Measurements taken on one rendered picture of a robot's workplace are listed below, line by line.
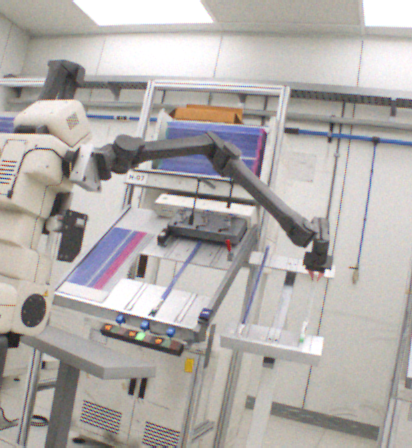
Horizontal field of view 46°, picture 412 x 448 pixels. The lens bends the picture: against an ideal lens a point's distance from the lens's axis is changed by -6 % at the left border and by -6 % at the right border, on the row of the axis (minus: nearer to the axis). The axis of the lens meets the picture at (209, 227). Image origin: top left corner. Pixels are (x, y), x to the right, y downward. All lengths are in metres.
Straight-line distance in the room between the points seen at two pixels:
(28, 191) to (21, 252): 0.18
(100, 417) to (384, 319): 2.12
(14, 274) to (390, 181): 2.91
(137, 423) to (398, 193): 2.44
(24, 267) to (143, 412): 1.09
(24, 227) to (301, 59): 3.13
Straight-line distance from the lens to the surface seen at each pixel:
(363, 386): 3.77
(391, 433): 1.82
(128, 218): 2.56
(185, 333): 1.92
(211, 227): 2.30
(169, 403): 2.31
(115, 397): 2.43
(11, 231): 1.56
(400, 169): 3.85
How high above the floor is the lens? 0.93
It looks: 5 degrees up
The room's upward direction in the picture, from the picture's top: 11 degrees clockwise
